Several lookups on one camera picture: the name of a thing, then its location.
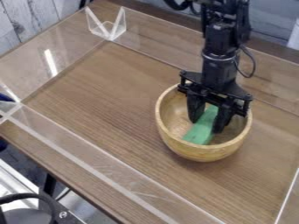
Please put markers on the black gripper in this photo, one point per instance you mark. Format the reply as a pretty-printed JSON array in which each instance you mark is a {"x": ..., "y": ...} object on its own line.
[{"x": 214, "y": 86}]

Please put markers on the green rectangular block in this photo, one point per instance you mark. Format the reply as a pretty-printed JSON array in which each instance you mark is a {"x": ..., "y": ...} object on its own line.
[{"x": 199, "y": 134}]

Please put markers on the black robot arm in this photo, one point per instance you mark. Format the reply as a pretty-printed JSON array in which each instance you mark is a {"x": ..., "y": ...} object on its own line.
[{"x": 225, "y": 25}]

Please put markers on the brown wooden bowl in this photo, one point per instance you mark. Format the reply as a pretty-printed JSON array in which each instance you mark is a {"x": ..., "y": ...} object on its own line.
[{"x": 174, "y": 123}]

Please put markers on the black metal table leg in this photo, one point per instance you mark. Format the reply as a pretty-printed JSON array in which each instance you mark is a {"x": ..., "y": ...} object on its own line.
[{"x": 50, "y": 185}]

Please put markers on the blue object at edge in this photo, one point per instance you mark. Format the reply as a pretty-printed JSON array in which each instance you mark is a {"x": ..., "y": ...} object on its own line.
[{"x": 6, "y": 98}]

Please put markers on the clear acrylic corner bracket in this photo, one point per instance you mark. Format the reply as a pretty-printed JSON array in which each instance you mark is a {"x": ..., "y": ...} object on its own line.
[{"x": 106, "y": 29}]

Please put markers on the clear acrylic tray wall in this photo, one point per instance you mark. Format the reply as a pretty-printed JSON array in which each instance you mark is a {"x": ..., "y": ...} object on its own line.
[{"x": 83, "y": 121}]

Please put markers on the metal bracket with screw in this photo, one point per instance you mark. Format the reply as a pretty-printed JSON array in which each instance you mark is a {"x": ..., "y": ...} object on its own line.
[{"x": 63, "y": 215}]

